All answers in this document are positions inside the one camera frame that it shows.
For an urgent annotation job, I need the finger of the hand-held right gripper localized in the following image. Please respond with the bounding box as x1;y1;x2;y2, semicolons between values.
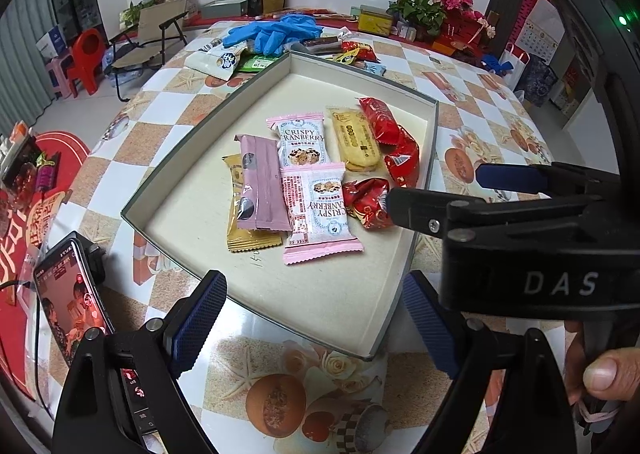
385;185;592;238
475;161;622;197

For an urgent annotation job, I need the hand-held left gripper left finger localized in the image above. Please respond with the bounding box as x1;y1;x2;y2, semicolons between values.
51;270;229;454

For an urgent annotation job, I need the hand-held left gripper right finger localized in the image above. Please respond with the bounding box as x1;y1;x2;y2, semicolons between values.
401;271;579;454

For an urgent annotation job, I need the crinkled red snack packet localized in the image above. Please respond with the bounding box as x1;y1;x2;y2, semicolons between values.
341;177;394;231

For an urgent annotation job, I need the clear packet of yellow cake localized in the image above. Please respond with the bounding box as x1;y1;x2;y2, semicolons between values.
326;106;384;173

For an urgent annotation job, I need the white and pink snack packet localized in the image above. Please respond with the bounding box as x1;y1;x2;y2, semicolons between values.
279;161;364;266
266;111;327;168

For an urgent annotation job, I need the mustard yellow snack packet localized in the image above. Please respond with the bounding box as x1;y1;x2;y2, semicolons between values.
221;153;284;253

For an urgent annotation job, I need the grey tray with cream lining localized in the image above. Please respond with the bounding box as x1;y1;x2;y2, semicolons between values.
121;50;440;362

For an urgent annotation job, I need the plain pink snack packet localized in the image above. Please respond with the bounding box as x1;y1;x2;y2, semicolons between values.
234;133;293;233

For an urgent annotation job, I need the person's right hand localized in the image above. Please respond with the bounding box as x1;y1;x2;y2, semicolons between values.
563;320;636;436

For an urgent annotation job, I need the dark patterned bag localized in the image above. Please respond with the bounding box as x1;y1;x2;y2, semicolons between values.
517;53;559;108

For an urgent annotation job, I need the small cardboard box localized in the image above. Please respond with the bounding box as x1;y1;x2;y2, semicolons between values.
549;68;584;116

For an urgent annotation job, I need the white paper bag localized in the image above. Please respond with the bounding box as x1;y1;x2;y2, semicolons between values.
501;43;532;91

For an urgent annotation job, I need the smartphone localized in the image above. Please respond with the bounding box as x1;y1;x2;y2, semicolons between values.
32;237;117;371

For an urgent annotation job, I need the pink flower arrangement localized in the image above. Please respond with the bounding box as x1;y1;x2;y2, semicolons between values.
431;0;489;36

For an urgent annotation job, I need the dark snack bar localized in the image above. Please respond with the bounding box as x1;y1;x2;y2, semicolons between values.
301;36;344;56

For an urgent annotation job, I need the green potted plant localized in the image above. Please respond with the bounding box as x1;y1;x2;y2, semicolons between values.
386;0;447;38

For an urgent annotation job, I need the yellow and green box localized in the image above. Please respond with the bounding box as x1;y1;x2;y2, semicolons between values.
356;6;397;38

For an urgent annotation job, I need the green snack packet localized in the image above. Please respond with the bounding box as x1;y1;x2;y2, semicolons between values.
236;53;277;74

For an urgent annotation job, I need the pile of blue gloves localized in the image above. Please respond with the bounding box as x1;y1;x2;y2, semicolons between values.
221;13;324;56

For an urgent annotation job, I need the open box of small goods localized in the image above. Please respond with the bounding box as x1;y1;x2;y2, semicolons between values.
0;121;62;206

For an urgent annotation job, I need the white printed snack bag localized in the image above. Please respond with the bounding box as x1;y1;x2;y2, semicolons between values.
184;38;249;81

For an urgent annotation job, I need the grey flat box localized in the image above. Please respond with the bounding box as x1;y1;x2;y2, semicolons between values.
199;0;250;21

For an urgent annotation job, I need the pink plastic stool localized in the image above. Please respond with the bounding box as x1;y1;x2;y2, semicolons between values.
46;56;77;98

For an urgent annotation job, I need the folding chair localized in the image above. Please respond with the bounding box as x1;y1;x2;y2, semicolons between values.
106;0;194;104

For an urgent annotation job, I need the red plastic chair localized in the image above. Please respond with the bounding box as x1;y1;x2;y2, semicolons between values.
66;28;109;96

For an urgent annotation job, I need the blue and white box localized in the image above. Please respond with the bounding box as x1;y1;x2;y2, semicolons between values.
36;26;69;61

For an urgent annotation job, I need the wall calendar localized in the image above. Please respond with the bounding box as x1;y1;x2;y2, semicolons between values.
516;0;564;61

